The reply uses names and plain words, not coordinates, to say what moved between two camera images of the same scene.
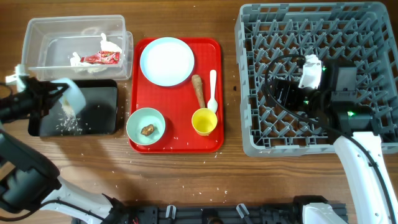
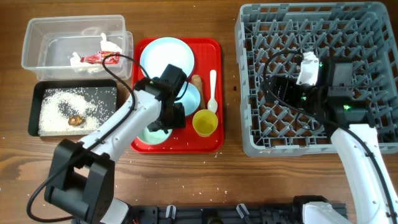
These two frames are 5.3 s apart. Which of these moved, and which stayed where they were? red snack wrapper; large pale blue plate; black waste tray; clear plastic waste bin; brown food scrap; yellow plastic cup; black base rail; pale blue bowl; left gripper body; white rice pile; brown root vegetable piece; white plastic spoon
Moved: brown food scrap; white rice pile; left gripper body; pale blue bowl
Stayed: black base rail; brown root vegetable piece; black waste tray; large pale blue plate; clear plastic waste bin; yellow plastic cup; white plastic spoon; red snack wrapper
